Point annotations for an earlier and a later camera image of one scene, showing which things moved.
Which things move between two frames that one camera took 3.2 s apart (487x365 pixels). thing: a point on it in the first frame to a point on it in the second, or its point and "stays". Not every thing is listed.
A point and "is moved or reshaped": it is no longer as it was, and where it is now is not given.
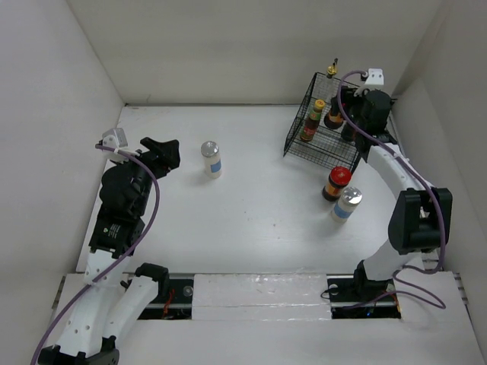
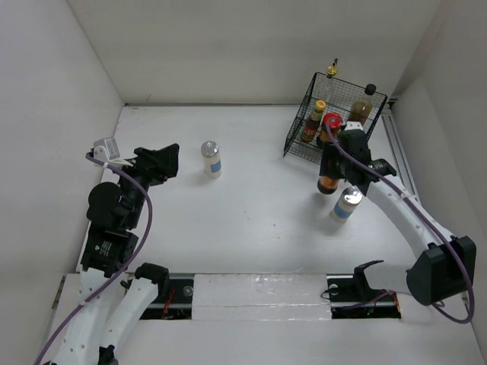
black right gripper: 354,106 to 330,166
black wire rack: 318,134 stays
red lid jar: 338,179 is moved or reshaped
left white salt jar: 212,161 stays
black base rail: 173,299 stays
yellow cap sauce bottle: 312,122 stays
